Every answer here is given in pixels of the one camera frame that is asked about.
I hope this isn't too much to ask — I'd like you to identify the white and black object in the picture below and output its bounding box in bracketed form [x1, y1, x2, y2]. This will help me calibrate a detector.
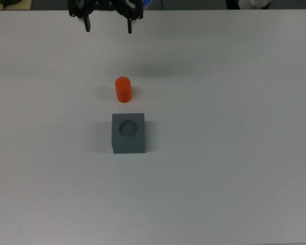
[225, 0, 272, 10]

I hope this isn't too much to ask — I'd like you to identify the black rounded object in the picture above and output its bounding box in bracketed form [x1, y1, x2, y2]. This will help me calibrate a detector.
[0, 0, 21, 8]

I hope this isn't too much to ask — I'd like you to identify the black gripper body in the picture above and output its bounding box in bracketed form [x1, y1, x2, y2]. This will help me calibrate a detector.
[90, 0, 130, 13]

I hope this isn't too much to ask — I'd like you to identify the orange cylinder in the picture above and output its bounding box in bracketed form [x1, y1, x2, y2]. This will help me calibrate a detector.
[114, 76, 133, 104]

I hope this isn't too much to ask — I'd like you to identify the grey block with round hole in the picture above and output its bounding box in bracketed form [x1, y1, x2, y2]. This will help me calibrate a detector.
[111, 112, 146, 155]

